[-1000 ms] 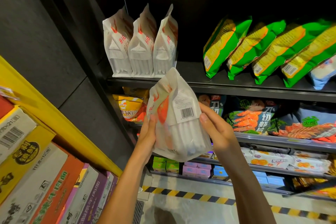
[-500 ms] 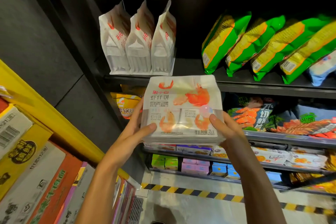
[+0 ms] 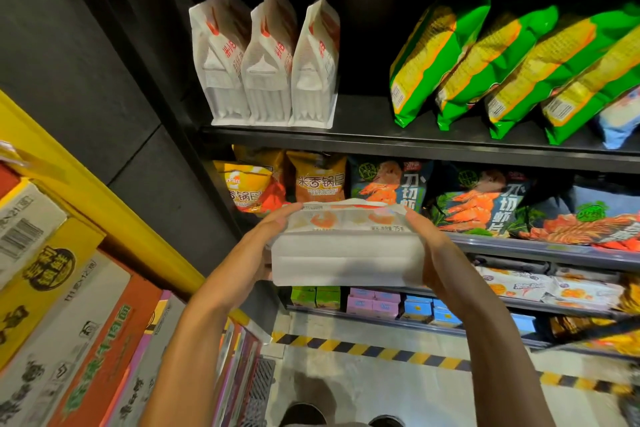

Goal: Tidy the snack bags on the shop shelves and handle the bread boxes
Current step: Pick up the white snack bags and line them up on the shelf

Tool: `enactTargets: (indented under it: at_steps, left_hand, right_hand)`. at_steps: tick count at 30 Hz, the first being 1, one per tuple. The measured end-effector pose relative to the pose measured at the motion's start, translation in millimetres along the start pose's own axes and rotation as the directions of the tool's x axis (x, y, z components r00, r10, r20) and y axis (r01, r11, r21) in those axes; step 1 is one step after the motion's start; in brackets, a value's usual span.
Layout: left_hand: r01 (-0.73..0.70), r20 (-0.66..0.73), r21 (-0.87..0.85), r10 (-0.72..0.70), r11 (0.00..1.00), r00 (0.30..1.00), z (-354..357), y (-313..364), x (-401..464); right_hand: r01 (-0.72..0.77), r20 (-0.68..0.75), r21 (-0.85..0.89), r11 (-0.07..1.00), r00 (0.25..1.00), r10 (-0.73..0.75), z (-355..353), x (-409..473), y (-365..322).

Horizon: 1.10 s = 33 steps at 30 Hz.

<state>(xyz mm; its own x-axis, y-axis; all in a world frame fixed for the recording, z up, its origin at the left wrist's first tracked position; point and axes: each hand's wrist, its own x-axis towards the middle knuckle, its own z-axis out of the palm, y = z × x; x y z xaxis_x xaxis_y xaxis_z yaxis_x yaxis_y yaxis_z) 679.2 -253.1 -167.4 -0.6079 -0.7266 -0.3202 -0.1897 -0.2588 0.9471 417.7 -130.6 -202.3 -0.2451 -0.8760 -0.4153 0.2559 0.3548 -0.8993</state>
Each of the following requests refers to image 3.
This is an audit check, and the white prawn print snack bag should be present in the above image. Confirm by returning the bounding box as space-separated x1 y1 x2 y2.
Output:
270 198 427 289

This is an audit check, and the row of plain white bags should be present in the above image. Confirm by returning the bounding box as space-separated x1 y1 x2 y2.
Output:
188 0 341 129

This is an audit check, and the person's left forearm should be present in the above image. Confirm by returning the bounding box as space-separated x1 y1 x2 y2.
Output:
140 266 271 427

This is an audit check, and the person's right hand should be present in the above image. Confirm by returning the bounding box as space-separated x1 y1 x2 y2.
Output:
404 209 477 311

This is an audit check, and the person's left hand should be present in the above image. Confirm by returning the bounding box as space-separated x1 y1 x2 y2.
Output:
226 203 302 295

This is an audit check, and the stack of noodle cartons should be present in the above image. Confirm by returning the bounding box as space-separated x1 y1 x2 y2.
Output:
0 161 266 427

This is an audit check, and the black metal shelf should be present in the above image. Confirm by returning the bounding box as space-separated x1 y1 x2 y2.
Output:
150 0 640 358

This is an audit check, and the person's right forearm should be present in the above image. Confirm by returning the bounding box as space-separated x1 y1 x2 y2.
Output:
430 282 556 427

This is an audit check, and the blue puffed snack bag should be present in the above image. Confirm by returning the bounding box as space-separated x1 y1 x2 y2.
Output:
598 86 640 151

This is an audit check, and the orange yellow snack bag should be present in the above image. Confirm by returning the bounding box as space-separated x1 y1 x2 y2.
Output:
215 146 291 215

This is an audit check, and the tan snack bag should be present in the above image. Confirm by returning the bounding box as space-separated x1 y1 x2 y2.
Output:
287 151 348 205

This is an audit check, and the row of small blue boxes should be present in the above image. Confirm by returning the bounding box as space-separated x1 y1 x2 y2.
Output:
402 296 538 336

